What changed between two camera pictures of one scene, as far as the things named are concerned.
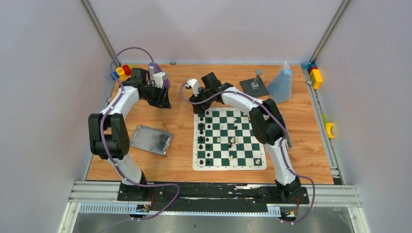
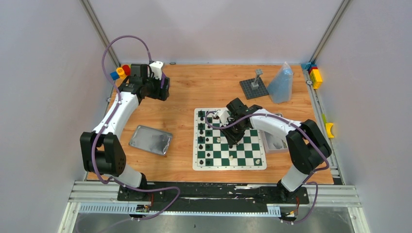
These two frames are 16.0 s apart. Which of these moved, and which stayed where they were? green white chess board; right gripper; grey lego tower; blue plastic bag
Moved: right gripper
Stayed: green white chess board; blue plastic bag; grey lego tower
